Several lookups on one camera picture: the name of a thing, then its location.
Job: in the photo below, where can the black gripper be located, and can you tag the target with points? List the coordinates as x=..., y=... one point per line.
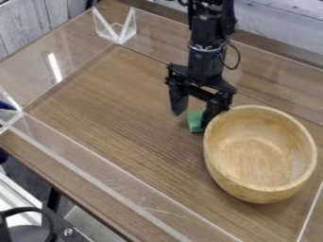
x=198, y=79

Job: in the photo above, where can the green foam block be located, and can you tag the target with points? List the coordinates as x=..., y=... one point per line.
x=193, y=118

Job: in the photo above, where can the brown wooden bowl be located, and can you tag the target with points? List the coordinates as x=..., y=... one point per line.
x=260, y=154

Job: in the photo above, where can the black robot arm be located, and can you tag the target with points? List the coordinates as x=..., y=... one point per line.
x=210, y=19

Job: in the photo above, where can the black table leg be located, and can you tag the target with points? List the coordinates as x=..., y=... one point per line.
x=53, y=200

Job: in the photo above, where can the blue object at left edge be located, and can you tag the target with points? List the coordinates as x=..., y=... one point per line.
x=5, y=106

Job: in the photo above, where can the clear acrylic corner bracket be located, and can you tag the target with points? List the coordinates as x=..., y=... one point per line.
x=114, y=32

